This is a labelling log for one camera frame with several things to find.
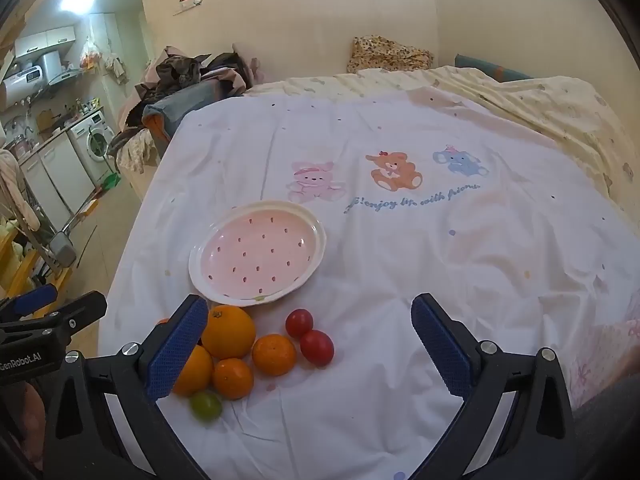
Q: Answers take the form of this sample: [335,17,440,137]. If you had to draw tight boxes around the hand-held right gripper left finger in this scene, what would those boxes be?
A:
[42,294,211,480]

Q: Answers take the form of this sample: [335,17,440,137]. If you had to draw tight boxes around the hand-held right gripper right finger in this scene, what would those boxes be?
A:
[407,292,576,480]

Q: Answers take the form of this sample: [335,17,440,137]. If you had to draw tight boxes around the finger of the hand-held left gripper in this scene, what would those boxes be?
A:
[0,284,58,321]
[0,291,108,350]

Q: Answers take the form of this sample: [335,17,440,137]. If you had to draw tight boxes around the large orange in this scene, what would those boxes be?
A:
[172,344,215,397]
[201,305,257,361]

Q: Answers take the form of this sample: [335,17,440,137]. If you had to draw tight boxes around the red cherry tomato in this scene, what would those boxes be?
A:
[285,308,314,339]
[300,329,335,367]

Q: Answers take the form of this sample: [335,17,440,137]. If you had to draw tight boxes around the pink strawberry-print plate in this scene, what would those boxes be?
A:
[188,200,327,308]

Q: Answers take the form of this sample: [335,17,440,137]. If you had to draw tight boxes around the yellow wooden chair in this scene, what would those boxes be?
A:
[0,230,46,306]

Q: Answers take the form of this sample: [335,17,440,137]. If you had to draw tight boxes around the grey metal chair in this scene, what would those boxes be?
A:
[47,230,77,268]

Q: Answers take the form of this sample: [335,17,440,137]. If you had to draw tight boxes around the white animal-print blanket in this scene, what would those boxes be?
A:
[97,80,640,480]

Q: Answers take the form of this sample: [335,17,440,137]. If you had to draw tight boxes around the white lower kitchen cabinet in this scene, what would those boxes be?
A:
[19,132,86,231]

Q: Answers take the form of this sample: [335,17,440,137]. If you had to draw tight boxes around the pink hanging cloth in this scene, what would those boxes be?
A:
[0,150,41,231]

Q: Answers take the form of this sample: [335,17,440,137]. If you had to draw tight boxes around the pink bow-print cloth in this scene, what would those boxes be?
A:
[570,317,640,411]

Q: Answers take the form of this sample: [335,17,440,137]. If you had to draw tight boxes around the white washing machine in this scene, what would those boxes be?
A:
[69,110,117,186]

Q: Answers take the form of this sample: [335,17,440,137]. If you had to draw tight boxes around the beige lace cloth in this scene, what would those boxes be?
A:
[117,130,161,176]

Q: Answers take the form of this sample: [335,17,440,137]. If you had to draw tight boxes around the white water heater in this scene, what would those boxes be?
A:
[0,62,48,111]

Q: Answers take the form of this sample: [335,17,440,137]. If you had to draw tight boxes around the grey and orange cushion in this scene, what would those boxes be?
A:
[142,80,236,156]

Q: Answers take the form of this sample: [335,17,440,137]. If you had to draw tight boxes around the metal range hood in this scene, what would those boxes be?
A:
[37,50,83,86]

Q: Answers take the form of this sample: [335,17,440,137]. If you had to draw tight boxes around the hanging beige towel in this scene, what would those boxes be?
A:
[105,52,127,86]

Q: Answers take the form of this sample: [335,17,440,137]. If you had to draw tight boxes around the orange hanging bag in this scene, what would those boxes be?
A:
[80,37,103,71]

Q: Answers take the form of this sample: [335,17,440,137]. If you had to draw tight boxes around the white upper kitchen cabinets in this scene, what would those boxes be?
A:
[14,25,76,58]

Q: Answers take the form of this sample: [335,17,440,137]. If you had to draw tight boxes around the pile of clothes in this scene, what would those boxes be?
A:
[120,45,266,126]

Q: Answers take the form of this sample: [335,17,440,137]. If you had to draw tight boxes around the pale yellow bedsheet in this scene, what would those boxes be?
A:
[245,65,636,211]

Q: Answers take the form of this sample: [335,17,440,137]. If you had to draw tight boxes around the teal pillow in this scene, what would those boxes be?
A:
[454,53,533,82]

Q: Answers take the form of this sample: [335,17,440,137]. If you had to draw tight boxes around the floral cloth bundle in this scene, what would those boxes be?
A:
[347,36,433,73]

